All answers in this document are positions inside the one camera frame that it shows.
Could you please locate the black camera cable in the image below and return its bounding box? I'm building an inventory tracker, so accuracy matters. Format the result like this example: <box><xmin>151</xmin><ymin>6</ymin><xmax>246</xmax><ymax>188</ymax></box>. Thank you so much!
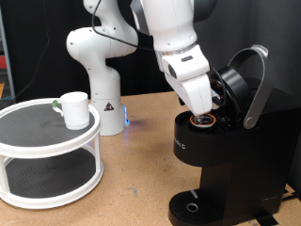
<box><xmin>91</xmin><ymin>0</ymin><xmax>157</xmax><ymax>53</ymax></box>

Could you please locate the grey partition panel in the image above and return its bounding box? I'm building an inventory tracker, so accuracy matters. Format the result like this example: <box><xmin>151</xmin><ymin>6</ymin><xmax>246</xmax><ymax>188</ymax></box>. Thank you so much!
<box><xmin>194</xmin><ymin>0</ymin><xmax>301</xmax><ymax>105</ymax></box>

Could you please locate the black Keurig coffee machine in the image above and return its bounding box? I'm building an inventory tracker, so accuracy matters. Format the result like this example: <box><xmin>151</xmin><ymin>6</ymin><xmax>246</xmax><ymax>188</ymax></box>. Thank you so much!
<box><xmin>167</xmin><ymin>44</ymin><xmax>301</xmax><ymax>226</ymax></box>

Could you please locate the white coffee pod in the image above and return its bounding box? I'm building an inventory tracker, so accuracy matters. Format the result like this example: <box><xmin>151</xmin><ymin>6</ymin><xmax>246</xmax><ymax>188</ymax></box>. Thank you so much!
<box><xmin>187</xmin><ymin>112</ymin><xmax>218</xmax><ymax>130</ymax></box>

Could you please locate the white mug with green-marked handle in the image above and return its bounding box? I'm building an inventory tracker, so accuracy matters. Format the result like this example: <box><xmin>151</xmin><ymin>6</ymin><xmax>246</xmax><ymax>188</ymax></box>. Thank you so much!
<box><xmin>52</xmin><ymin>90</ymin><xmax>91</xmax><ymax>131</ymax></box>

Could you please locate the black power cord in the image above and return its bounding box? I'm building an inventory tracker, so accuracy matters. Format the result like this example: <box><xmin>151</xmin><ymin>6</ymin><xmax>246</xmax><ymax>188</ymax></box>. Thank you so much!
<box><xmin>280</xmin><ymin>187</ymin><xmax>301</xmax><ymax>203</ymax></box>

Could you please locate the thin black hanging cable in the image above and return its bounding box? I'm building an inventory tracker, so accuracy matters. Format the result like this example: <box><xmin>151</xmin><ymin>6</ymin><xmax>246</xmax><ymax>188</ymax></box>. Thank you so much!
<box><xmin>12</xmin><ymin>0</ymin><xmax>52</xmax><ymax>102</ymax></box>

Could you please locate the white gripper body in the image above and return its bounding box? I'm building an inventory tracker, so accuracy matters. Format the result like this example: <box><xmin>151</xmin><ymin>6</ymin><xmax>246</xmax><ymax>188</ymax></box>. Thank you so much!
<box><xmin>155</xmin><ymin>44</ymin><xmax>218</xmax><ymax>117</ymax></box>

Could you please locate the white two-tier turntable shelf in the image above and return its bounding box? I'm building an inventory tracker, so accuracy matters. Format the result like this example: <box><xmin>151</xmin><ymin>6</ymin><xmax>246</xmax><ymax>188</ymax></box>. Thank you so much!
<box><xmin>0</xmin><ymin>97</ymin><xmax>104</xmax><ymax>210</ymax></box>

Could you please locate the grey metal frame post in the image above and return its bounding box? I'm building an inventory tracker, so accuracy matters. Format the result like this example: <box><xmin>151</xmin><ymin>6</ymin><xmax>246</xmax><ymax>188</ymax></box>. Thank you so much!
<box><xmin>0</xmin><ymin>8</ymin><xmax>16</xmax><ymax>102</ymax></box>

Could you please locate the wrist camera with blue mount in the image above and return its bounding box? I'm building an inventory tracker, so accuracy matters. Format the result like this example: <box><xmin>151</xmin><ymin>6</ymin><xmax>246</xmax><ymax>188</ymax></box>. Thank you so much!
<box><xmin>210</xmin><ymin>89</ymin><xmax>223</xmax><ymax>111</ymax></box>

